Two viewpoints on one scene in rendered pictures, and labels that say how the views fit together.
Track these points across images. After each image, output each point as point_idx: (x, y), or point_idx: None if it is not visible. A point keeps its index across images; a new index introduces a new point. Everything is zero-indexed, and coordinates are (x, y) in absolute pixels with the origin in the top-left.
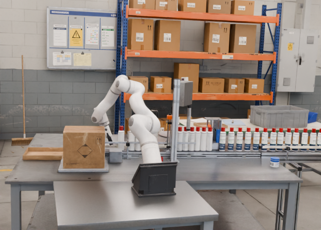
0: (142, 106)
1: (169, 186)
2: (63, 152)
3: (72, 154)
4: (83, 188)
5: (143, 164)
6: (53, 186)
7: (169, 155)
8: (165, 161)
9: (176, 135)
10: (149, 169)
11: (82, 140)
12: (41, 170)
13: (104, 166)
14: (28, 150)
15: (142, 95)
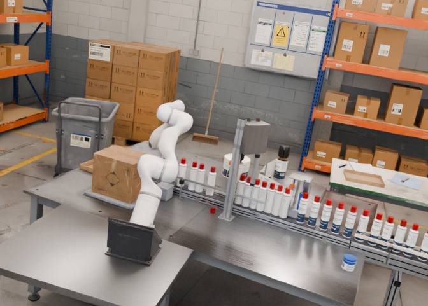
0: (165, 145)
1: (142, 253)
2: (93, 175)
3: (100, 179)
4: (74, 222)
5: (111, 218)
6: None
7: None
8: (216, 214)
9: (232, 187)
10: (119, 226)
11: (111, 167)
12: (73, 187)
13: (130, 201)
14: None
15: (181, 131)
